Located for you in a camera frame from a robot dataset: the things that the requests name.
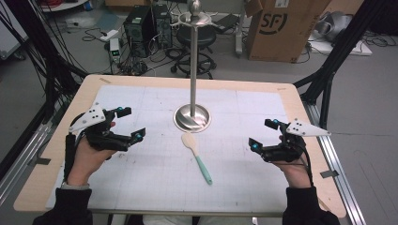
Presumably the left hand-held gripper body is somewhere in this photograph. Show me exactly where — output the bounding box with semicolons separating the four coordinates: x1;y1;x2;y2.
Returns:
68;102;133;153

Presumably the tall metal utensil stand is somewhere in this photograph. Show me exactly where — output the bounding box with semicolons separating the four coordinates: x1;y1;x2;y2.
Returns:
170;0;219;133

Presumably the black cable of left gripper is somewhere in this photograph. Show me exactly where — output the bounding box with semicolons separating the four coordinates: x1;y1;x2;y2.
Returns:
63;112;86;184

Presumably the black tape piece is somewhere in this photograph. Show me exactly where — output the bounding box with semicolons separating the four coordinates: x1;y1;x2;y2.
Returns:
319;169;340;179
28;157;52;167

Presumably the white grid mat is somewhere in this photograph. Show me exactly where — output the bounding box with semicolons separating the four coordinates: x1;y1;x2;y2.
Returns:
45;84;291;215

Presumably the person's left hand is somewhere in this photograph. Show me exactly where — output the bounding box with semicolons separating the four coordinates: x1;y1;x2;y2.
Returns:
66;137;117;188

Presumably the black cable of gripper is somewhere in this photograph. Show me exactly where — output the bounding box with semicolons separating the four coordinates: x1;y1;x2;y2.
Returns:
63;112;86;184
298;144;315;188

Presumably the white stand leg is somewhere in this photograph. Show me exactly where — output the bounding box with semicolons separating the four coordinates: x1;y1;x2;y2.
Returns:
234;0;247;58

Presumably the silver grey bag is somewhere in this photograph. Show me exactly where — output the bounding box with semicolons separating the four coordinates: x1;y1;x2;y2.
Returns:
314;10;354;43

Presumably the black metal frame post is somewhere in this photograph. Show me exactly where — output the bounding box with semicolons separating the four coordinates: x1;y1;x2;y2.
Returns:
293;0;398;129
4;0;89;126

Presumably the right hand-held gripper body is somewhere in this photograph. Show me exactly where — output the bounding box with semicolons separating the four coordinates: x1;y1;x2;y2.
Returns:
260;118;332;164

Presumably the large black computer tower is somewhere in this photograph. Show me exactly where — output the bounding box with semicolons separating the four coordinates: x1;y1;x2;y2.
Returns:
123;5;157;59

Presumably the white power strip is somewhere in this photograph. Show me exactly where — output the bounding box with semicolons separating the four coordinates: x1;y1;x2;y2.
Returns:
99;29;120;42

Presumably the black round stool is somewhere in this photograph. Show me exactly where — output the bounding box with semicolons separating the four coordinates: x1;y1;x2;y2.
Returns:
170;23;218;80

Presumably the aluminium rail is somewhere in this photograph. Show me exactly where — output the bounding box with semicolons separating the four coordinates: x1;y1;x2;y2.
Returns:
0;122;54;204
300;100;368;225

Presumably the white flat board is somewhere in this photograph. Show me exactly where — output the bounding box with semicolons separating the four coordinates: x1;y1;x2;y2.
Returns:
307;32;374;57

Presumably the large cardboard box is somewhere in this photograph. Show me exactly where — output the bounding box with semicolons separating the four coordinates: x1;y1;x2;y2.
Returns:
244;0;333;64

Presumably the grey wrist band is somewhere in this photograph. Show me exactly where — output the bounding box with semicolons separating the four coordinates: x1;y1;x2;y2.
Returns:
60;182;91;191

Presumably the round white table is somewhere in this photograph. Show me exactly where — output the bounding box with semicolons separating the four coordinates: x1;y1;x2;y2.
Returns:
38;0;91;13

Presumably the slim black computer tower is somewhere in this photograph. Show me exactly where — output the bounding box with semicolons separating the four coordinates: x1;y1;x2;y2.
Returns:
152;3;174;50

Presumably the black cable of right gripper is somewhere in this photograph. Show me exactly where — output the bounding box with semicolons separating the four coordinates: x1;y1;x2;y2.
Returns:
298;144;315;188

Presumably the person's right hand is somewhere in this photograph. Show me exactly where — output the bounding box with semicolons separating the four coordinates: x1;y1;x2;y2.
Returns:
279;158;314;188

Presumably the small white device green display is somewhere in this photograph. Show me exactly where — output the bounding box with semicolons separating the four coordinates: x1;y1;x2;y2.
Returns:
109;37;122;64

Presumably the cream spatula teal handle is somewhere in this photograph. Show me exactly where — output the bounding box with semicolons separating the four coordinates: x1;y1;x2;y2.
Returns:
180;132;214;186

